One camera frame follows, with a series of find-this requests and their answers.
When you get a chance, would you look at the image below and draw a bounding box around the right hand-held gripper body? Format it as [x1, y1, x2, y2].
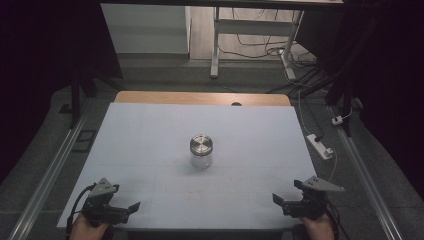
[281, 175, 345, 221]

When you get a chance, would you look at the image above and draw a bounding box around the black metal stand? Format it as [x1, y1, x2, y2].
[59, 66, 83, 129]

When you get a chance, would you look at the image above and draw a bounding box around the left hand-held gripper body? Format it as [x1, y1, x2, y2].
[81, 177, 131, 228]

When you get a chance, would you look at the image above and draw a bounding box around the person's left hand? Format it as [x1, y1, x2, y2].
[69, 213, 111, 240]

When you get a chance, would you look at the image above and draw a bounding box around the metal floor rail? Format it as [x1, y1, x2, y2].
[8, 109, 91, 240]
[328, 106, 404, 240]

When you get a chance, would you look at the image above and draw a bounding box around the white-legged desk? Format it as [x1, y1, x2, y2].
[99, 0, 344, 81]

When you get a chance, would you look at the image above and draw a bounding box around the white power strip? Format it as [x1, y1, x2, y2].
[306, 133, 334, 161]

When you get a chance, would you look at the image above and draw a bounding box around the round silver metal lid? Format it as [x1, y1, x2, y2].
[189, 134, 214, 157]

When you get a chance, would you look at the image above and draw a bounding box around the clear glass jar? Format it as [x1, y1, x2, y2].
[190, 148, 213, 170]

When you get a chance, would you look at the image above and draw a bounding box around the white table mat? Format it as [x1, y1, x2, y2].
[56, 102, 335, 231]

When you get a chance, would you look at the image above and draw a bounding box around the thin white cable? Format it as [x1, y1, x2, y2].
[297, 89, 339, 184]

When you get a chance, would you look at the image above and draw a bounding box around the black rectangular floor frame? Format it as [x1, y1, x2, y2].
[72, 129, 98, 154]

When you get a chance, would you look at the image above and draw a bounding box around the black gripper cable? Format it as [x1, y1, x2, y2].
[319, 196, 349, 240]
[65, 184, 96, 240]

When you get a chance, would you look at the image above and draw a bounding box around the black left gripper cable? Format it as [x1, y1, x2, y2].
[65, 184, 96, 240]

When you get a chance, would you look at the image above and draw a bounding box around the black curtain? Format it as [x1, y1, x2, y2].
[296, 0, 424, 191]
[0, 0, 124, 184]

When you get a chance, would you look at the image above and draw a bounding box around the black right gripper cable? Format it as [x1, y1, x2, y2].
[319, 196, 349, 240]

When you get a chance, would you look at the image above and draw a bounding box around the person's right hand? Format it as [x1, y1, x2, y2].
[299, 213, 335, 240]

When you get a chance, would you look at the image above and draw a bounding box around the tangle of floor cables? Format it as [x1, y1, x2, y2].
[218, 8, 318, 69]

